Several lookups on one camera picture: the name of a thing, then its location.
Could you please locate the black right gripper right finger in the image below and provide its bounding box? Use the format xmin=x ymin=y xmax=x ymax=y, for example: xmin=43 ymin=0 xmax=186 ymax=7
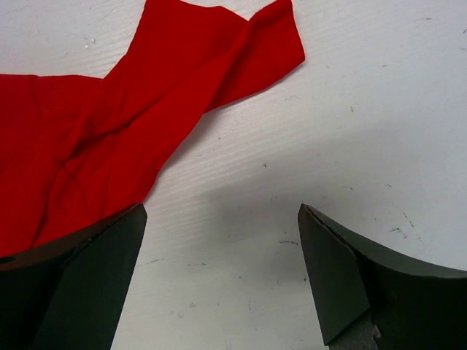
xmin=298 ymin=204 xmax=466 ymax=349

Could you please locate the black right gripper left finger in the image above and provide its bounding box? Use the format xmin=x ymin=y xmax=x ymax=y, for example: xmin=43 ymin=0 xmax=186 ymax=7
xmin=1 ymin=203 xmax=147 ymax=350

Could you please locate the red t shirt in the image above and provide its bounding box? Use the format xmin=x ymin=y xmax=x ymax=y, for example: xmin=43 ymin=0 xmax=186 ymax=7
xmin=1 ymin=1 xmax=305 ymax=256

